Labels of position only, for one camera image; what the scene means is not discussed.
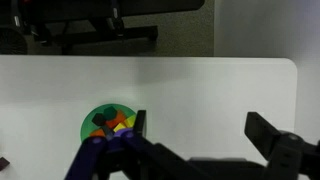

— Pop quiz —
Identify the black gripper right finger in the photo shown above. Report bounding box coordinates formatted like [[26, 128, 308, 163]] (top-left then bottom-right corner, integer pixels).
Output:
[[244, 111, 320, 180]]

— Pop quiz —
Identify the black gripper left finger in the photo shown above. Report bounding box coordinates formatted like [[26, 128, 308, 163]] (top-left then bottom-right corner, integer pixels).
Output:
[[64, 109, 201, 180]]

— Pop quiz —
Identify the black metal frame stand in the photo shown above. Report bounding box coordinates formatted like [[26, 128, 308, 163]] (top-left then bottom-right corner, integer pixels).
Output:
[[0, 0, 206, 56]]

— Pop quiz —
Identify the black small block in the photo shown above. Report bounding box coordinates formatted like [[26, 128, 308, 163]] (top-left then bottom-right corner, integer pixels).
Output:
[[91, 112, 106, 127]]

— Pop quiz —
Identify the dark green small block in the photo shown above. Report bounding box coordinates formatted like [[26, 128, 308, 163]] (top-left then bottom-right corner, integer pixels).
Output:
[[0, 156, 11, 172], [103, 106, 118, 120]]

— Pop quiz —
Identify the orange small block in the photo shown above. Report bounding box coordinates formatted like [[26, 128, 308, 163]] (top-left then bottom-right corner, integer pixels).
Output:
[[105, 110, 128, 130], [89, 128, 106, 138]]

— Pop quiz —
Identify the yellow small block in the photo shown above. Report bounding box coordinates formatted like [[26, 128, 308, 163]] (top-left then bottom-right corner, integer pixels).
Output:
[[123, 114, 137, 129], [113, 122, 127, 133]]

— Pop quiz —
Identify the green plastic bowl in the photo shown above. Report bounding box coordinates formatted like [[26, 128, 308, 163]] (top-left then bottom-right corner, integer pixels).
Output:
[[80, 103, 138, 142]]

